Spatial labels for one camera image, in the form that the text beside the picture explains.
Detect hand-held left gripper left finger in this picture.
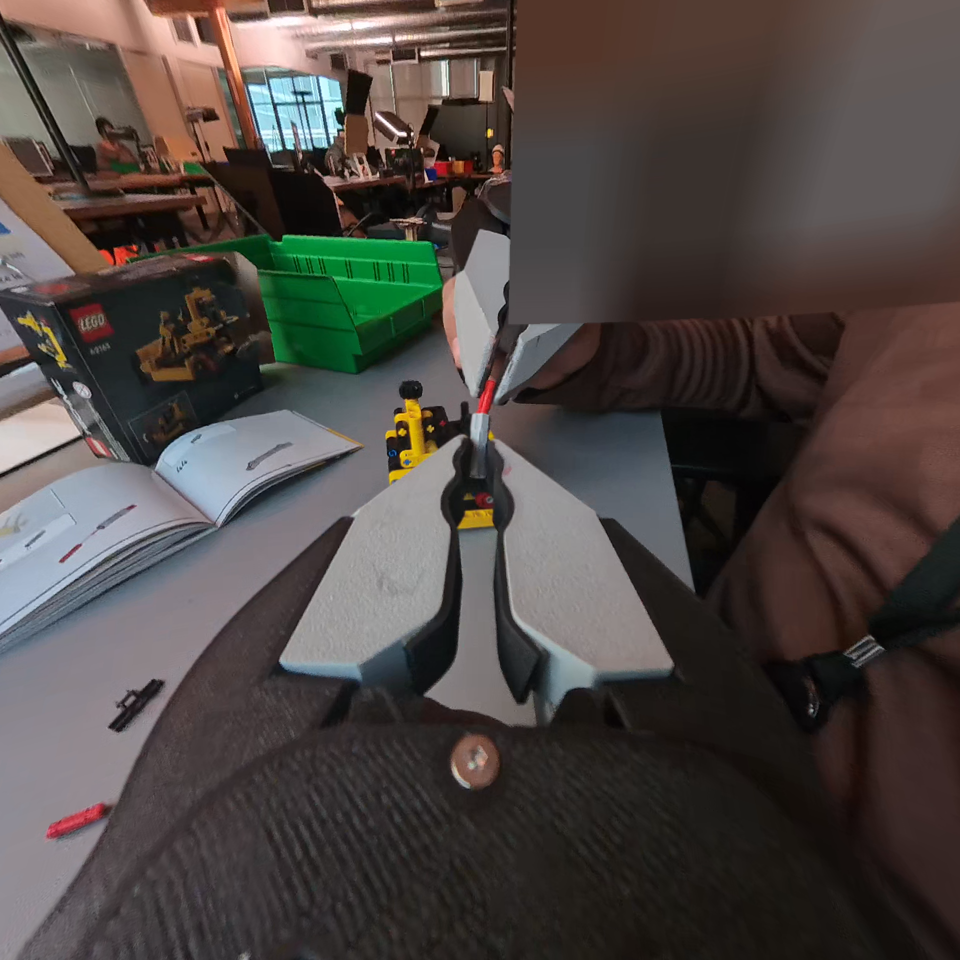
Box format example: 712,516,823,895
279,435,474,697

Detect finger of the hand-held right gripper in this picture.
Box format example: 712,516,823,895
493,323,583,407
453,228,513,399

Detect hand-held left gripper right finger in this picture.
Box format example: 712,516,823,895
486,439,676,727

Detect grey lego connector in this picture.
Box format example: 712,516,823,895
468,409,498,481

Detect yellow lego model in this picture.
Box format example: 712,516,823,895
384,380,498,531

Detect person's right forearm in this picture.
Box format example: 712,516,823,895
525,312,850,415

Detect lego instruction booklet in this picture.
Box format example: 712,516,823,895
0,409,366,655

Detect black lego pin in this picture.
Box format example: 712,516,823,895
106,678,166,734

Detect black lego box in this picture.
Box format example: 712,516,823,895
0,250,276,467

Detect red lego pin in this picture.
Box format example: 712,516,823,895
45,801,113,840

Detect person's right hand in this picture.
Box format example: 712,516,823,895
441,276,465,370

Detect black computer monitor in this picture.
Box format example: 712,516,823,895
429,99,513,164

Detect green storage bin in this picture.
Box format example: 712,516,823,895
138,233,445,375

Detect black office chair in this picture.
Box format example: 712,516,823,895
268,168,348,243

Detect wooden pillar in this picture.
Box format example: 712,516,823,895
207,0,261,153

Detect person's brown jacket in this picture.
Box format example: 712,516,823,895
517,303,960,960

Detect wooden desk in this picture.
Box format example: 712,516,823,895
54,189,213,230

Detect black strap with buckle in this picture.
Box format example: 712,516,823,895
771,516,960,734

